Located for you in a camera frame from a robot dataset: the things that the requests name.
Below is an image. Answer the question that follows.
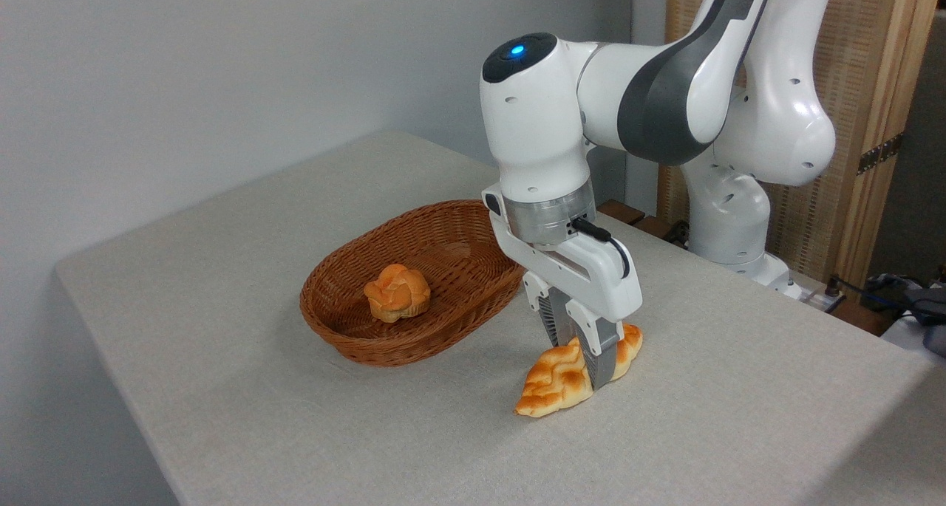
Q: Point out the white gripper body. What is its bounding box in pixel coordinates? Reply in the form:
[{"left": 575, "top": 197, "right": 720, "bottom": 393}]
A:
[{"left": 482, "top": 184, "right": 644, "bottom": 323}]

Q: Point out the dark grey bag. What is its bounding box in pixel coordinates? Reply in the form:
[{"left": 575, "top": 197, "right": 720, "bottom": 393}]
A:
[{"left": 866, "top": 268, "right": 946, "bottom": 358}]

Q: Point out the brown wicker oval basket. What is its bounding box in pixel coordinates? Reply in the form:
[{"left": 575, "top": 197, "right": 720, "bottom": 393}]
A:
[{"left": 299, "top": 199, "right": 530, "bottom": 367}]

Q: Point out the white power strip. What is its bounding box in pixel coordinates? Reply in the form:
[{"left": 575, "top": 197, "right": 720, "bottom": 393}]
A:
[{"left": 800, "top": 276, "right": 848, "bottom": 314}]

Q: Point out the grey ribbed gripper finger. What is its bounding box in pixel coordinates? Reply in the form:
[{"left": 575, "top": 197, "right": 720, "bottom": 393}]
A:
[
  {"left": 565, "top": 299, "right": 628, "bottom": 392},
  {"left": 523, "top": 272, "right": 576, "bottom": 350}
]

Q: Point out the long braided bread loaf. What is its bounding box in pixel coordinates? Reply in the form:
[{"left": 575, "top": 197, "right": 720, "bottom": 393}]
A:
[{"left": 514, "top": 324, "right": 644, "bottom": 419}]

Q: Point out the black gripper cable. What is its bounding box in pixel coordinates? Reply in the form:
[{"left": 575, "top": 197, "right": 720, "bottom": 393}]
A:
[{"left": 573, "top": 217, "right": 632, "bottom": 280}]

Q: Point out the small round knotted bread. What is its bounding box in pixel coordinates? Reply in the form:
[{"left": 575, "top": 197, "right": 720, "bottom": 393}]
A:
[{"left": 363, "top": 263, "right": 432, "bottom": 324}]

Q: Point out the black power cable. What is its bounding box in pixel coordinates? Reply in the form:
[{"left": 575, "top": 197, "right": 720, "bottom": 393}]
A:
[{"left": 834, "top": 276, "right": 917, "bottom": 312}]

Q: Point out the dark metal screen hinge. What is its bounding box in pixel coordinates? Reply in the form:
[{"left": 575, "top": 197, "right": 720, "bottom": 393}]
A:
[{"left": 857, "top": 133, "right": 904, "bottom": 176}]

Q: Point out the grey fabric tablecloth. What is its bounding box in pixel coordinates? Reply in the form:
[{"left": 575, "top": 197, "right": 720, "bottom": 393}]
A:
[{"left": 55, "top": 129, "right": 946, "bottom": 506}]

